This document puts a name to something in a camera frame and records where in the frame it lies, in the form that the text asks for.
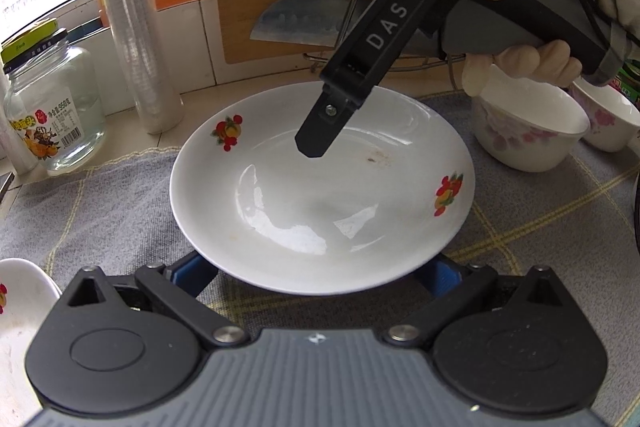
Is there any stack of clear plastic cups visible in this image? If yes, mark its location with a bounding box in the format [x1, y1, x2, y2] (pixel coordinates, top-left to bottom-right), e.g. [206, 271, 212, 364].
[92, 0, 182, 135]

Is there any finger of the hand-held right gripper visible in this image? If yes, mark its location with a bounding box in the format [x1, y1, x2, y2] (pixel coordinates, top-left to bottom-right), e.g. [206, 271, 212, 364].
[294, 79, 373, 159]

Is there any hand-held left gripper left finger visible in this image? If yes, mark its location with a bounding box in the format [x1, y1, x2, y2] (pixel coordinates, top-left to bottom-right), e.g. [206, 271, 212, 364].
[65, 252, 251, 350]

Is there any black-handled kitchen knife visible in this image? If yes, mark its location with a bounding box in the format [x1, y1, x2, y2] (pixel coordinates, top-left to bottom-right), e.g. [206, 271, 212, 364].
[249, 0, 451, 58]

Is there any green-lidded sauce jar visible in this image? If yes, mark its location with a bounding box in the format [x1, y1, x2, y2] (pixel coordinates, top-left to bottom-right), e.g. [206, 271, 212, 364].
[617, 62, 640, 108]

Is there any white fruit-print plate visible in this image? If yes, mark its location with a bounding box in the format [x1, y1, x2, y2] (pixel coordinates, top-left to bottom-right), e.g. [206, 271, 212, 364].
[169, 82, 476, 297]
[0, 258, 62, 388]

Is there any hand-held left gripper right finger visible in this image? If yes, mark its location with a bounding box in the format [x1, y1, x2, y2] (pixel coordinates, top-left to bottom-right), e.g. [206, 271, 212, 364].
[382, 257, 576, 350]

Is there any glass jar with yellow-green lid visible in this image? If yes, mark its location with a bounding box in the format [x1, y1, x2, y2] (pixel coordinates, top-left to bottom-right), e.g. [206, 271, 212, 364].
[0, 19, 107, 172]

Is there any white flower-print bowl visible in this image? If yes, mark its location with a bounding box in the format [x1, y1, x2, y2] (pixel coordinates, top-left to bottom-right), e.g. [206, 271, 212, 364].
[471, 66, 592, 172]
[570, 74, 640, 152]

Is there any grey checked towel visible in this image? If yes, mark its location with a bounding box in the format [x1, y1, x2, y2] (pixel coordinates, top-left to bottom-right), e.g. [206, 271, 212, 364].
[0, 89, 640, 343]

